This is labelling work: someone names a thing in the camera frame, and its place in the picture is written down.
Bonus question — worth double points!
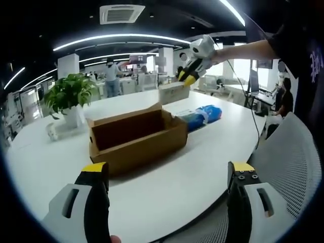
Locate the black desktop monitor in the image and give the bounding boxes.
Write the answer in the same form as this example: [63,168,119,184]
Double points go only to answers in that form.
[249,68,260,93]

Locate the person's right hand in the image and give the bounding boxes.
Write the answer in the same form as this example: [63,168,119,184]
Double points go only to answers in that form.
[210,48,227,65]

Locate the curved ceiling light strip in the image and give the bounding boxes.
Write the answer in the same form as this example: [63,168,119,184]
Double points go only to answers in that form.
[219,0,246,26]
[52,34,203,53]

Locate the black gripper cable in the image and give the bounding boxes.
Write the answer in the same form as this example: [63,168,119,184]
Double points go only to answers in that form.
[214,42,261,150]

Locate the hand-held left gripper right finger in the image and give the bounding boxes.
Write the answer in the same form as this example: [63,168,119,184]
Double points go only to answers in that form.
[227,161,296,243]

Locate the small white carton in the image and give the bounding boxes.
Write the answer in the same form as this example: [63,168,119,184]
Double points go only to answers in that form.
[158,82,190,105]

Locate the blue plastic tissue pack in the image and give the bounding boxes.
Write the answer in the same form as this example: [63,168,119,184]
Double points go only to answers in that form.
[177,109,206,132]

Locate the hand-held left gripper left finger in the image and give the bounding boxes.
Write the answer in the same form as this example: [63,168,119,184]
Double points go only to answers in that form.
[42,161,112,243]

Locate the green plant in white pot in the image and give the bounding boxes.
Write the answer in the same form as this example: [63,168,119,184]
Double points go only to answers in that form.
[44,72,101,129]

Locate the ceiling air conditioner vent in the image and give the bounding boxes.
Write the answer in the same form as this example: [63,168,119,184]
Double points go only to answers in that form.
[99,4,146,25]

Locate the brown cardboard shoe box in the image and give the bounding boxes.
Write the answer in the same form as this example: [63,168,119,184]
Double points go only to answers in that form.
[87,102,188,177]

